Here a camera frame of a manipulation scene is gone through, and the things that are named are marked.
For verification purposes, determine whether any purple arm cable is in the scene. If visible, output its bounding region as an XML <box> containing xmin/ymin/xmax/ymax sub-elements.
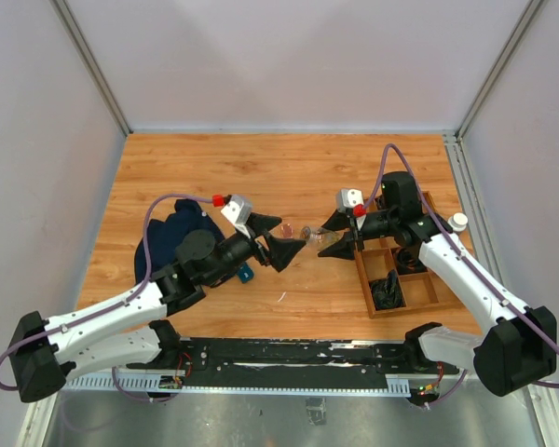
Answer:
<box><xmin>361</xmin><ymin>142</ymin><xmax>559</xmax><ymax>411</ymax></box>
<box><xmin>0</xmin><ymin>193</ymin><xmax>229</xmax><ymax>404</ymax></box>

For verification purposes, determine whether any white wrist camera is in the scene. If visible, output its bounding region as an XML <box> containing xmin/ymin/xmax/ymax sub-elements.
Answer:
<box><xmin>221</xmin><ymin>195</ymin><xmax>252</xmax><ymax>237</ymax></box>
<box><xmin>335</xmin><ymin>188</ymin><xmax>364</xmax><ymax>213</ymax></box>

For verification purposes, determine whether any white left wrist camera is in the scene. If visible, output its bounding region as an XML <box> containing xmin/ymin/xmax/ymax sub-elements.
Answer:
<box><xmin>221</xmin><ymin>195</ymin><xmax>252</xmax><ymax>237</ymax></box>

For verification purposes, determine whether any clear pill bottle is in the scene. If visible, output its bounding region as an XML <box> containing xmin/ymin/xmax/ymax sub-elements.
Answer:
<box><xmin>300</xmin><ymin>226</ymin><xmax>341</xmax><ymax>251</ymax></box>

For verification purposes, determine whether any wooden compartment tray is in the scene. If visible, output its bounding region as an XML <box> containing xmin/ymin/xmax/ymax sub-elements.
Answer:
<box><xmin>351</xmin><ymin>190</ymin><xmax>467</xmax><ymax>320</ymax></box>

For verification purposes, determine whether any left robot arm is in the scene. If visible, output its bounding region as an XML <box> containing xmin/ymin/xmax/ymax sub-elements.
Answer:
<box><xmin>6</xmin><ymin>213</ymin><xmax>306</xmax><ymax>403</ymax></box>

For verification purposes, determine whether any dark navy cloth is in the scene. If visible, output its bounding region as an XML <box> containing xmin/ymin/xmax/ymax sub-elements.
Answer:
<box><xmin>147</xmin><ymin>199</ymin><xmax>225</xmax><ymax>273</ymax></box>

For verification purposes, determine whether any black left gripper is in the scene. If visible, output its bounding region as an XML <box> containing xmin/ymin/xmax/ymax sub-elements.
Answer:
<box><xmin>204</xmin><ymin>213</ymin><xmax>307</xmax><ymax>286</ymax></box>

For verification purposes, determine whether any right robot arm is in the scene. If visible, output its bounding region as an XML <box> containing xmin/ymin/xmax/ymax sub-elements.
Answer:
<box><xmin>320</xmin><ymin>171</ymin><xmax>557</xmax><ymax>397</ymax></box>

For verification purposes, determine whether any red pill organizer box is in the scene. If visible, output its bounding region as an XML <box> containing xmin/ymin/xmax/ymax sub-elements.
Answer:
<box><xmin>278</xmin><ymin>223</ymin><xmax>294</xmax><ymax>238</ymax></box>

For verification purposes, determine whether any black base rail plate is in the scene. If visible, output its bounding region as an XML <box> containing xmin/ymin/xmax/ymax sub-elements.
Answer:
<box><xmin>127</xmin><ymin>338</ymin><xmax>458</xmax><ymax>394</ymax></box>

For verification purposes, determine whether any white pill bottle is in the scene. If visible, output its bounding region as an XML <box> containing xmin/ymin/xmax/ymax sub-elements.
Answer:
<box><xmin>448</xmin><ymin>212</ymin><xmax>469</xmax><ymax>234</ymax></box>

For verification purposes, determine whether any teal pill organizer box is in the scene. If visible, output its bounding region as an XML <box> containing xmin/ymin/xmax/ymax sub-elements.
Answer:
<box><xmin>237</xmin><ymin>263</ymin><xmax>254</xmax><ymax>284</ymax></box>

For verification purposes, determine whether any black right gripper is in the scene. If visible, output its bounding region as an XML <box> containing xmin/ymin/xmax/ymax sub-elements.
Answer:
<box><xmin>316</xmin><ymin>208</ymin><xmax>398</xmax><ymax>260</ymax></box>

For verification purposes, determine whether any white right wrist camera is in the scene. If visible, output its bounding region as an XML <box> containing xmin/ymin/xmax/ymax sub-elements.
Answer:
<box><xmin>335</xmin><ymin>188</ymin><xmax>364</xmax><ymax>213</ymax></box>

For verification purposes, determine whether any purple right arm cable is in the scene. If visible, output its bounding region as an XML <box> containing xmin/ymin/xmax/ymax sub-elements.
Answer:
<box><xmin>361</xmin><ymin>142</ymin><xmax>559</xmax><ymax>411</ymax></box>

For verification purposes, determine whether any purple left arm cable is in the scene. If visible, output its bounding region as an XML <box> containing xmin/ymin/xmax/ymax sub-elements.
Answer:
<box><xmin>0</xmin><ymin>193</ymin><xmax>229</xmax><ymax>404</ymax></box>

